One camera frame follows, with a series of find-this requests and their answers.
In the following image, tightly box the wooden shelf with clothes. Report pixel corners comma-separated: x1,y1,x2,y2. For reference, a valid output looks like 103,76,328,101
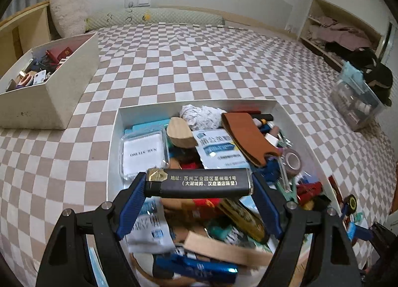
298,0,386,73

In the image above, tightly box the clear plastic storage bin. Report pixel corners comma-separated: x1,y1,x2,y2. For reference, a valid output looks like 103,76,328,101
330,61,388,132

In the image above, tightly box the wooden bedside shelf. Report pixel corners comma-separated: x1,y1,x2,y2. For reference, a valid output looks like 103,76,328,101
0,1,59,76

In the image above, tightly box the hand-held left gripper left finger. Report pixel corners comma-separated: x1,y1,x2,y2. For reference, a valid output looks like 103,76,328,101
36,172,147,287

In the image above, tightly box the brown tape roll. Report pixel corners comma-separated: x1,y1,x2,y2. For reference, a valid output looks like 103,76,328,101
284,150,302,178

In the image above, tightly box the flat wooden stick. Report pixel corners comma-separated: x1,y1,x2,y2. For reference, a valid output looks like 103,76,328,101
183,231,272,267

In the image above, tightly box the small black round tin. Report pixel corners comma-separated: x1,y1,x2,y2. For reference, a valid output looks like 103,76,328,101
342,195,358,213

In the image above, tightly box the blue metallic lighter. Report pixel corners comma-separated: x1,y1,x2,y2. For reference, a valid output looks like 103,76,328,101
155,253,238,284

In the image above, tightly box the black lighter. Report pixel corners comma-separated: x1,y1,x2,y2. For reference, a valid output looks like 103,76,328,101
144,167,254,199

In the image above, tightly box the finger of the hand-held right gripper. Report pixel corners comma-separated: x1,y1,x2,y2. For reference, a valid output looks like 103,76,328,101
347,223,374,241

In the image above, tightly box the cream deep storage box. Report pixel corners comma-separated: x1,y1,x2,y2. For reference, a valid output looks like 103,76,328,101
0,32,99,130

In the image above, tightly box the half-oval wooden piece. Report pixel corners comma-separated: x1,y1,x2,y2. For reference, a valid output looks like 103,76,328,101
166,117,198,150

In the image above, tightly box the checkered bed sheet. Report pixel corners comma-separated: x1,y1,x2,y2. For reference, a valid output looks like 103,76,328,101
0,22,398,287

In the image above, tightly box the white shallow tray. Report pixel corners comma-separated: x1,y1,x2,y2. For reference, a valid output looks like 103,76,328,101
106,99,346,287

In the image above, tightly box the white medicine packet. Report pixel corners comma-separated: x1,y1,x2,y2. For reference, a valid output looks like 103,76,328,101
192,128,249,169
126,197,176,255

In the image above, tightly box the long green bolster pillow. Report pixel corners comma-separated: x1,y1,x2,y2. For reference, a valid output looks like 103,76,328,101
85,8,226,31

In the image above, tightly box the brown leather sleeve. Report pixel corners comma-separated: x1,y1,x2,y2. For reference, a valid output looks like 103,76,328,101
221,112,282,168

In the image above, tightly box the white fluffy pillow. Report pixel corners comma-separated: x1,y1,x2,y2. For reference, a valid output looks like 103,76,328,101
50,0,89,39

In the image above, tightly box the gold metallic lighter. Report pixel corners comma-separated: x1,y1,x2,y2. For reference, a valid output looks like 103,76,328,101
218,198,269,244

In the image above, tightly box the green plastic clip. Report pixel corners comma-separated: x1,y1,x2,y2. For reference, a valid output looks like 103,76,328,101
277,178,299,200

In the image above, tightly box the clear box with white card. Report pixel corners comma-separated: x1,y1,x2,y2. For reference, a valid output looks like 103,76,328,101
120,130,170,185

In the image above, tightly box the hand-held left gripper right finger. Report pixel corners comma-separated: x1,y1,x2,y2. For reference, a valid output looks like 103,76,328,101
251,171,361,287

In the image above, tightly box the dark cloth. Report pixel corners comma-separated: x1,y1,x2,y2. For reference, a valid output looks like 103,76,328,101
342,47,394,107

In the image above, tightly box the white lace cloth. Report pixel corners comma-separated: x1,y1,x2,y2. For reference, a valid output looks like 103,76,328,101
179,105,229,132

